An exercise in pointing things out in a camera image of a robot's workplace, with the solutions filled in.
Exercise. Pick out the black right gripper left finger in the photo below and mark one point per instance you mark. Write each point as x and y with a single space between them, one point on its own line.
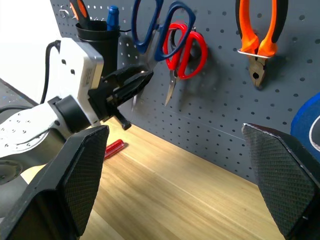
62 180

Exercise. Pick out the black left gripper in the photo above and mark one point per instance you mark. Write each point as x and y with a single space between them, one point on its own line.
101 102

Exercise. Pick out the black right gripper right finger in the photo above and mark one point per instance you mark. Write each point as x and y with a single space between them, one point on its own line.
282 175

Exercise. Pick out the orange and black pliers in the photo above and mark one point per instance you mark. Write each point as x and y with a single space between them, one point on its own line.
258 70

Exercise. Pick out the grey pegboard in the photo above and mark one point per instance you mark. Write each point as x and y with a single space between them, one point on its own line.
225 112

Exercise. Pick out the black plastic cup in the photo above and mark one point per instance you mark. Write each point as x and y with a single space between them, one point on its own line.
105 42

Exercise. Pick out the blue tape roll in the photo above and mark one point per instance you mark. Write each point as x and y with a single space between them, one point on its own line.
302 117

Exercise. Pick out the blue marker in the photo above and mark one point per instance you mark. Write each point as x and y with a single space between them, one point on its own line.
112 17

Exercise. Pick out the orange and black screwdriver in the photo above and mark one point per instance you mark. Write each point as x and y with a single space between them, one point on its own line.
80 10

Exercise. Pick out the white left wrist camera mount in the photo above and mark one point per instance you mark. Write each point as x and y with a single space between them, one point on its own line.
72 62

